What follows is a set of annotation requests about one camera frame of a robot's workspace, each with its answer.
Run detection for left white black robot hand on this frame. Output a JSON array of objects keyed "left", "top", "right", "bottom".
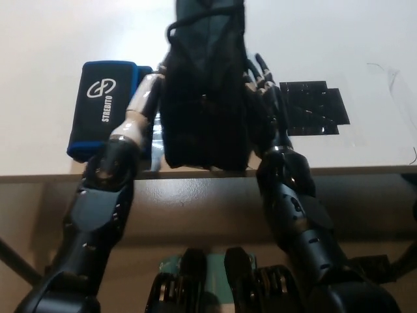
[{"left": 110, "top": 72, "right": 167, "bottom": 155}]

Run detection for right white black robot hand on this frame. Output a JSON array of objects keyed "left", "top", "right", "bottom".
[{"left": 241, "top": 53, "right": 289, "bottom": 155}]

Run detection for dark fabric lunch bag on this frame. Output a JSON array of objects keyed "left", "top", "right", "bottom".
[{"left": 161, "top": 0, "right": 254, "bottom": 173}]

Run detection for black blue Strebito notebook pouch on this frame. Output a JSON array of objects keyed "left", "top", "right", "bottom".
[{"left": 66, "top": 60, "right": 154, "bottom": 163}]

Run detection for left black ribbed torso block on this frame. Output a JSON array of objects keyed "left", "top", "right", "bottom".
[{"left": 145, "top": 247, "right": 208, "bottom": 313}]

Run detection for black ribbed torso block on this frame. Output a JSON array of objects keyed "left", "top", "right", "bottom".
[
  {"left": 145, "top": 247, "right": 208, "bottom": 313},
  {"left": 224, "top": 246, "right": 306, "bottom": 313}
]

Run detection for black robot legs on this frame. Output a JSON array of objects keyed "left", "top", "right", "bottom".
[{"left": 158, "top": 252, "right": 258, "bottom": 313}]

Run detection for right black ribbed torso block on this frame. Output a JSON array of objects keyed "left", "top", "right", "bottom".
[{"left": 224, "top": 246, "right": 306, "bottom": 313}]

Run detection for black diagonal table leg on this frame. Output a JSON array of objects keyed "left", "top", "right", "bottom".
[
  {"left": 350, "top": 241, "right": 417, "bottom": 285},
  {"left": 0, "top": 237, "right": 45, "bottom": 286}
]

